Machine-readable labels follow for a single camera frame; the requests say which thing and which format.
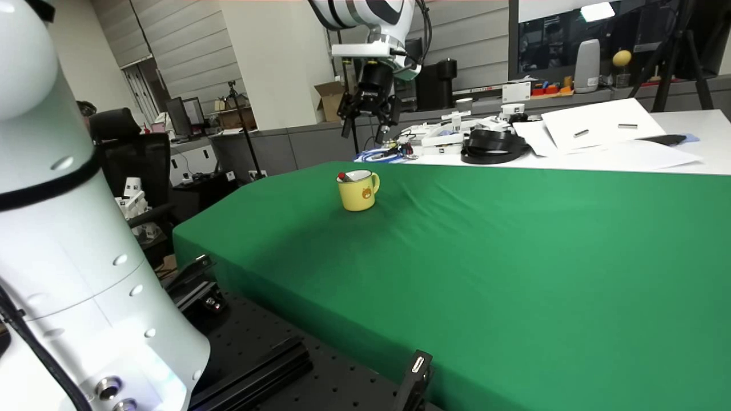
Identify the white electronics clutter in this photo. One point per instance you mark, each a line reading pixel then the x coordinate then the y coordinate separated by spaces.
pixel 477 141

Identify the seated person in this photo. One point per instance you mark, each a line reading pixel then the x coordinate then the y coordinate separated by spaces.
pixel 84 109

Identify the cardboard box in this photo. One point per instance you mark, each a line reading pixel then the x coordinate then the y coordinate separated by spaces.
pixel 330 102

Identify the white paper sheets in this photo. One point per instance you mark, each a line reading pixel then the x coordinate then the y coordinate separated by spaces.
pixel 601 135

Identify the black tripod stand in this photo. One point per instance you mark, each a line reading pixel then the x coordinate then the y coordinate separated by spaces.
pixel 259 174

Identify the black camera clamp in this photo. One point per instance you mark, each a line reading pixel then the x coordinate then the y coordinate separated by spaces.
pixel 411 394

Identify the white speaker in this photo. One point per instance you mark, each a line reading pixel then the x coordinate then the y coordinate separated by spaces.
pixel 588 67

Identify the yellow mug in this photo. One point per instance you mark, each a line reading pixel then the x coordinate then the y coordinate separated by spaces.
pixel 358 195

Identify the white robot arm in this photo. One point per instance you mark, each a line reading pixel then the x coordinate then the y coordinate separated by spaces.
pixel 88 325

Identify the black office chair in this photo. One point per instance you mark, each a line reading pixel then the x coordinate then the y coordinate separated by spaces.
pixel 136 166

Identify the green table cloth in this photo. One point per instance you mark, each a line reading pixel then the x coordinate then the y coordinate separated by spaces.
pixel 531 288

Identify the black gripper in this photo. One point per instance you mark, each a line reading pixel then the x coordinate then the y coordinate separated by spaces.
pixel 372 91

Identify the black mounting rail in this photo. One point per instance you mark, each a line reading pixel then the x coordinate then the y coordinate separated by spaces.
pixel 251 373

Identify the yellow ball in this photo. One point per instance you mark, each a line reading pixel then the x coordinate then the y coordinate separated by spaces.
pixel 621 58

